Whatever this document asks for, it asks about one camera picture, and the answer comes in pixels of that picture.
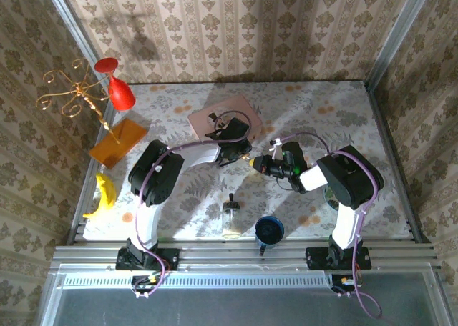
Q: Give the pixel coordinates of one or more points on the aluminium table side rail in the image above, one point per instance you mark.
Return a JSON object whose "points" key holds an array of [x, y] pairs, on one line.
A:
{"points": [[80, 211], [400, 168]]}

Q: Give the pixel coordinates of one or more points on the floral table cover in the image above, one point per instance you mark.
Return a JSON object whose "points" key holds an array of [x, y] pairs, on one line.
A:
{"points": [[322, 97]]}

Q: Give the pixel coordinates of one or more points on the blue mug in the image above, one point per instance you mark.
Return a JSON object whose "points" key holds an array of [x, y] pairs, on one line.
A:
{"points": [[269, 231]]}

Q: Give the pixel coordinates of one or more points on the red wine glass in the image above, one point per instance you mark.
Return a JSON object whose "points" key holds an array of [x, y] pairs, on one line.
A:
{"points": [[121, 95]]}

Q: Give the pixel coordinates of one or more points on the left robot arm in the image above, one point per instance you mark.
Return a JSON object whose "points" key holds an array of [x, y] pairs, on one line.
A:
{"points": [[157, 172]]}

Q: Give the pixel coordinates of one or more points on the aluminium frame post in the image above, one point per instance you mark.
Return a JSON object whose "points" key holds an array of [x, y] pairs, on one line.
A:
{"points": [[397, 36], [71, 29]]}

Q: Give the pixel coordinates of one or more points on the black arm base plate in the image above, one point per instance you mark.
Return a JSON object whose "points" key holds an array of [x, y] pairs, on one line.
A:
{"points": [[168, 260], [315, 260]]}

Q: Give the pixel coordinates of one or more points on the aluminium frame rails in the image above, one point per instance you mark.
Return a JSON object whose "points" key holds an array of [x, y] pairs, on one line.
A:
{"points": [[232, 254]]}

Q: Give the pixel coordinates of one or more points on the pink plate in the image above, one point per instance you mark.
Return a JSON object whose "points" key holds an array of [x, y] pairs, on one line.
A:
{"points": [[204, 120]]}

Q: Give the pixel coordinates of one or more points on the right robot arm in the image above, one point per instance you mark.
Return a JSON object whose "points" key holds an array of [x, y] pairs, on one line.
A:
{"points": [[350, 176]]}

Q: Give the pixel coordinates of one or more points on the brass padlock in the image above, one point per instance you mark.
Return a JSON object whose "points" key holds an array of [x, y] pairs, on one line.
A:
{"points": [[247, 157]]}

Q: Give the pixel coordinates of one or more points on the glass jar black lid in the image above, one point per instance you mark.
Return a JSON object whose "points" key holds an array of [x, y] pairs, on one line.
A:
{"points": [[231, 218]]}

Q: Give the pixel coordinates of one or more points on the yellow toy banana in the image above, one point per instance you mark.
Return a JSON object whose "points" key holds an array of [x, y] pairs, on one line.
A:
{"points": [[105, 193]]}

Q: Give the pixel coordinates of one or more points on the grey metal panel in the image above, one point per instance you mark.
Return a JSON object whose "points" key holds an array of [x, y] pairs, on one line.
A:
{"points": [[214, 308]]}

